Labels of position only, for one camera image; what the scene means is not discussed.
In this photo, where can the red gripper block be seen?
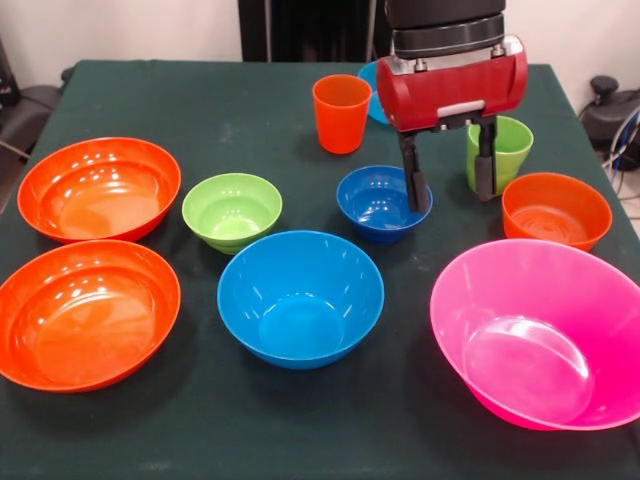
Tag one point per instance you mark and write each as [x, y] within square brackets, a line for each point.
[450, 95]

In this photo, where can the large pink bowl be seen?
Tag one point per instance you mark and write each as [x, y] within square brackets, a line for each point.
[530, 310]

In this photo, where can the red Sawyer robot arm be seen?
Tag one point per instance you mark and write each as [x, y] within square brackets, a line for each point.
[440, 25]

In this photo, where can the green cup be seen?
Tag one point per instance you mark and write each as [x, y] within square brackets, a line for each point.
[512, 150]

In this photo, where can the dark blue bowl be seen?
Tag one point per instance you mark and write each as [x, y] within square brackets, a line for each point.
[375, 215]

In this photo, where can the small orange bowl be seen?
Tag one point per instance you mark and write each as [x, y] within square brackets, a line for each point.
[555, 200]

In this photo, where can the small light blue bowl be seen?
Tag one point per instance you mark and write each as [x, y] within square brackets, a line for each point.
[376, 107]

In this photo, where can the orange cup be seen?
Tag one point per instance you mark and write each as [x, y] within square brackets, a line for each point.
[340, 125]

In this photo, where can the large light blue bowl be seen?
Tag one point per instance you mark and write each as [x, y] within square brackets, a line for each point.
[300, 325]

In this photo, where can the green bowl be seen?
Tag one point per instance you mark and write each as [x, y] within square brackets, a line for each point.
[230, 235]

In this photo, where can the dark green table cloth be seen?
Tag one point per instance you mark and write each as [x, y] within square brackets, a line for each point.
[350, 425]

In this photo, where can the large orange bowl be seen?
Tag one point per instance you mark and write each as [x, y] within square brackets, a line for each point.
[100, 200]
[85, 325]

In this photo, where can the grey pedestal foot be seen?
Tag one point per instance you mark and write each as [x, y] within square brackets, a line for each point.
[25, 115]
[607, 112]

